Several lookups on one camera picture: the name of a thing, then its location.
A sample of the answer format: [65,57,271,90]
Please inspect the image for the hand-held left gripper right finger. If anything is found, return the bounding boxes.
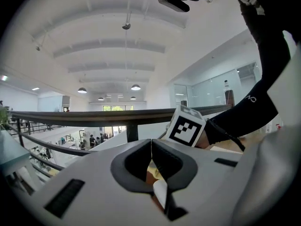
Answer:
[151,123,289,226]

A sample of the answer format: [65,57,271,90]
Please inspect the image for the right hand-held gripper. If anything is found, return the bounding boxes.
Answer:
[166,105,207,148]

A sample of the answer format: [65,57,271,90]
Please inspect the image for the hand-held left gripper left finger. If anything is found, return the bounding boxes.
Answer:
[21,139,170,226]

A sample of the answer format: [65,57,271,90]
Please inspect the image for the person's right forearm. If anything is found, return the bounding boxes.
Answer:
[196,79,279,150]

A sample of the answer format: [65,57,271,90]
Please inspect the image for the light blue desk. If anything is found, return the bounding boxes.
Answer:
[0,129,45,193]

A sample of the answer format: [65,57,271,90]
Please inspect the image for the green potted plant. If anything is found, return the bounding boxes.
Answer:
[0,105,11,127]

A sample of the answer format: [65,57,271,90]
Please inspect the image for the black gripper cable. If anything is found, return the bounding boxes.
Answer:
[206,119,246,153]

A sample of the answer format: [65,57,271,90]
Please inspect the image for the head-worn camera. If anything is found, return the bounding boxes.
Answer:
[158,0,190,13]

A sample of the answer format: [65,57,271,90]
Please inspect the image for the grey backpack shoulder strap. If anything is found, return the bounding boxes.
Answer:
[236,0,266,16]

